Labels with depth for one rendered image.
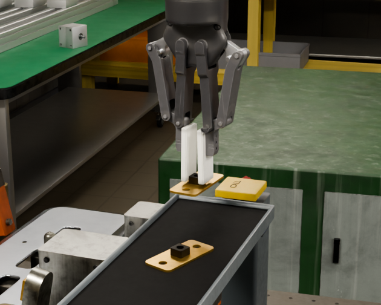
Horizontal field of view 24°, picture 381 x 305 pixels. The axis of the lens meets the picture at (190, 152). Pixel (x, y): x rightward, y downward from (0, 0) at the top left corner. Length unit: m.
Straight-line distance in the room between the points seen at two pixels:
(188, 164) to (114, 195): 3.44
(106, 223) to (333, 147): 1.68
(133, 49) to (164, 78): 5.25
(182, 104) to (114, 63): 5.29
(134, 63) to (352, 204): 3.62
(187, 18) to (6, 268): 0.56
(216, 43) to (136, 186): 3.65
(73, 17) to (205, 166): 3.78
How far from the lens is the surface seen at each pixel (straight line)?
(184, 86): 1.07
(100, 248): 1.17
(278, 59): 6.02
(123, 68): 6.29
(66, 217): 1.58
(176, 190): 1.08
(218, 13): 1.03
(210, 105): 1.06
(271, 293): 1.97
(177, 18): 1.03
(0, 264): 1.42
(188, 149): 1.10
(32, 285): 1.12
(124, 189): 4.63
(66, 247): 1.18
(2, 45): 4.07
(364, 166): 2.94
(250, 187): 1.24
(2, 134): 3.54
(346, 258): 2.98
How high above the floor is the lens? 1.58
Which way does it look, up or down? 18 degrees down
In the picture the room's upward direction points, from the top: straight up
